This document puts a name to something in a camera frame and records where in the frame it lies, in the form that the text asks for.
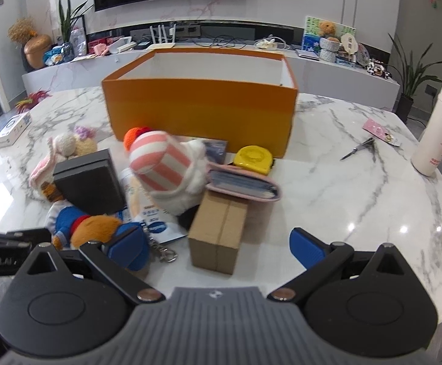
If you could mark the small scissors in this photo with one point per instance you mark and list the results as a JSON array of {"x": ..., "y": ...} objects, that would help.
[{"x": 369, "y": 143}]

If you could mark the red feather toy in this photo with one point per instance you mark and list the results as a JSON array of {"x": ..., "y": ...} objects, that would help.
[{"x": 31, "y": 101}]

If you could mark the pink card holder wallet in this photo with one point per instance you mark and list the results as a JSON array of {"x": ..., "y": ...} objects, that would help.
[{"x": 240, "y": 183}]

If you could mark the yellow tape measure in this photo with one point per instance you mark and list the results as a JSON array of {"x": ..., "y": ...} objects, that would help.
[{"x": 254, "y": 159}]

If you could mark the white plush striped hat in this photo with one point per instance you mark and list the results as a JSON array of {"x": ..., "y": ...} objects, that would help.
[{"x": 174, "y": 173}]

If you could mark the white tv console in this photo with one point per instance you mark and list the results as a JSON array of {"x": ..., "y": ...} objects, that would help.
[{"x": 311, "y": 76}]

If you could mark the illustrated book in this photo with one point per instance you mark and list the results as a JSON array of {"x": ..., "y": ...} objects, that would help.
[{"x": 215, "y": 150}]

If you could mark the brown cardboard box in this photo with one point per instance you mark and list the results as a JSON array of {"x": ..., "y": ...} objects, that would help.
[{"x": 216, "y": 232}]

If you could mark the pink card with keychain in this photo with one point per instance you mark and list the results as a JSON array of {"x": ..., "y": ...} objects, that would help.
[{"x": 380, "y": 132}]

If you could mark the cow figurines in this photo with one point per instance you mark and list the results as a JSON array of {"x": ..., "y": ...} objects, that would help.
[{"x": 377, "y": 69}]

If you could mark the green blue picture board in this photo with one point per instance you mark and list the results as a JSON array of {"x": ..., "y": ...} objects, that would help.
[{"x": 310, "y": 38}]

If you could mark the black square box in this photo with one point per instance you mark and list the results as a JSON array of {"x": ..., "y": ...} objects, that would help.
[{"x": 90, "y": 183}]

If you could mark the round paper fan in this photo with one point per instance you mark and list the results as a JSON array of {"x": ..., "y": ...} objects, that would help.
[{"x": 349, "y": 43}]

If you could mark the metal keychain clasp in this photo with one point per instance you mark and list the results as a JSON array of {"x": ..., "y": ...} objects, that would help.
[{"x": 163, "y": 253}]

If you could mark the white wifi router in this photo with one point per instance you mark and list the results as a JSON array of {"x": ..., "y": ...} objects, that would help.
[{"x": 163, "y": 38}]

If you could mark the white blue small box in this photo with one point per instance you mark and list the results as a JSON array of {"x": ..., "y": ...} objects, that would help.
[{"x": 14, "y": 128}]

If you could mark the white thermos bottle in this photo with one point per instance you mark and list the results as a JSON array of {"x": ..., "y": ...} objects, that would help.
[{"x": 428, "y": 153}]

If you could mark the crocheted bunny doll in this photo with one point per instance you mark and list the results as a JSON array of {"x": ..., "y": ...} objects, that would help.
[{"x": 79, "y": 142}]

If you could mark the green potted plant left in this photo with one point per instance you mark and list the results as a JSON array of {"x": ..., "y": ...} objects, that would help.
[{"x": 72, "y": 30}]

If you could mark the green potted plant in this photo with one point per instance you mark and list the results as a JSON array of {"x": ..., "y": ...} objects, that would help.
[
  {"x": 412, "y": 74},
  {"x": 72, "y": 30}
]

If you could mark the teddy bear in basket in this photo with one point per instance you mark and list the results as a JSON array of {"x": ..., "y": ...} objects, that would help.
[{"x": 328, "y": 42}]

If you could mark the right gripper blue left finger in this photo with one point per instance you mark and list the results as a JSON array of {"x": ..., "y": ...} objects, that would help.
[{"x": 110, "y": 262}]

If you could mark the white Vaseline lotion tube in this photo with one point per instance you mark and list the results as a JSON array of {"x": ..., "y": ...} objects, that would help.
[{"x": 162, "y": 226}]

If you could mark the green potted plant right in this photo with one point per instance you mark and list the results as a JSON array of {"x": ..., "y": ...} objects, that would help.
[{"x": 412, "y": 74}]

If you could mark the golden vase with dried flowers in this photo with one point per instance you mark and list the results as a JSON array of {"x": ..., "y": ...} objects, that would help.
[{"x": 33, "y": 45}]

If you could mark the blue orange plush doll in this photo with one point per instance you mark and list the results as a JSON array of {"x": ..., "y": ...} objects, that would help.
[{"x": 70, "y": 227}]

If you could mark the white charger with cables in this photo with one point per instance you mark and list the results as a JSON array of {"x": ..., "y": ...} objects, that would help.
[{"x": 272, "y": 43}]

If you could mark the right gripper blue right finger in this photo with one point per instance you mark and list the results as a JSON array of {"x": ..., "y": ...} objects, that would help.
[{"x": 322, "y": 261}]

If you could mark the orange cardboard storage box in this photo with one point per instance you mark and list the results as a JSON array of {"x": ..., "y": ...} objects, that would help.
[{"x": 241, "y": 112}]

